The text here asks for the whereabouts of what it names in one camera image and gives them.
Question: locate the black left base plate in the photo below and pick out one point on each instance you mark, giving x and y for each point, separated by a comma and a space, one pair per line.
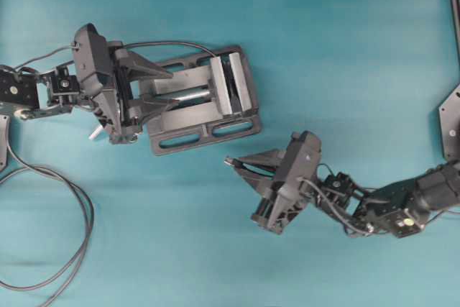
4, 133

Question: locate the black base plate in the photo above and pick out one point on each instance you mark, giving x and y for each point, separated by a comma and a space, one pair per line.
449, 125
4, 133

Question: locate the right wrist camera housing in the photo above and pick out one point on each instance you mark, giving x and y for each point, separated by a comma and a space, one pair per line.
301, 160

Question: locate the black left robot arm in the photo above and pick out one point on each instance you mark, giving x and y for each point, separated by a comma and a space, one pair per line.
28, 94

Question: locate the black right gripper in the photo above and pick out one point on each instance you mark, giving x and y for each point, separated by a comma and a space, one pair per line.
273, 212

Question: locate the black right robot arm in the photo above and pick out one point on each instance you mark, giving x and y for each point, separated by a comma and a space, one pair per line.
402, 209

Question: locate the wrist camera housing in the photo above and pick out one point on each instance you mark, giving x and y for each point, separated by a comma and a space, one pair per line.
301, 160
94, 68

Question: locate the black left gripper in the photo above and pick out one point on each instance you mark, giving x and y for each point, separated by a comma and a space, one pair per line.
120, 115

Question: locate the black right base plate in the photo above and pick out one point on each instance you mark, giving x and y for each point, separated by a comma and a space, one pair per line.
449, 125

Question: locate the left wrist camera housing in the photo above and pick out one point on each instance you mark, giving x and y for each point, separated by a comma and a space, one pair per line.
94, 68

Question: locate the black metal bench vise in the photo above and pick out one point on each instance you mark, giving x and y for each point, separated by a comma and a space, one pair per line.
217, 101

